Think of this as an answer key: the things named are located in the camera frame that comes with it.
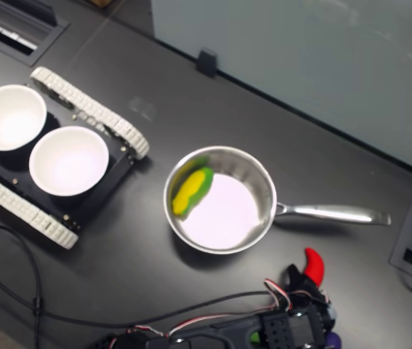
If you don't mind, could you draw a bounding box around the red toy chilli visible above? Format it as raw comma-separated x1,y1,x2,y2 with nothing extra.
302,247,326,285

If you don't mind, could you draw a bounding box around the purple toy aubergine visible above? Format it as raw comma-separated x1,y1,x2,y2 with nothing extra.
326,331,342,349

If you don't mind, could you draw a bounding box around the yellow green toy corn cob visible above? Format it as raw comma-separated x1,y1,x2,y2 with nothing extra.
171,166,215,218

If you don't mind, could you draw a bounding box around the frosted glass divider panel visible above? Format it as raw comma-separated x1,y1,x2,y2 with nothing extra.
150,0,412,181

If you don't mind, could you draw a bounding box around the white bowl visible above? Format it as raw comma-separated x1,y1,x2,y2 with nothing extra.
0,84,49,152
28,126,110,197

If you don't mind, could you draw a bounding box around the black vehicle with white tracks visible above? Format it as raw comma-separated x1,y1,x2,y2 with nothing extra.
0,65,151,251

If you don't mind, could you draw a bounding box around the steel pan with long handle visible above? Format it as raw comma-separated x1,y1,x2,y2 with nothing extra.
162,145,392,255

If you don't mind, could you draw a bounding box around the black divider bracket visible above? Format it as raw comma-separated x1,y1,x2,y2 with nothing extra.
195,49,218,78

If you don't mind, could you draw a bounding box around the long black cable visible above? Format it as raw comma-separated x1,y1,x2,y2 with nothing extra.
0,225,275,349

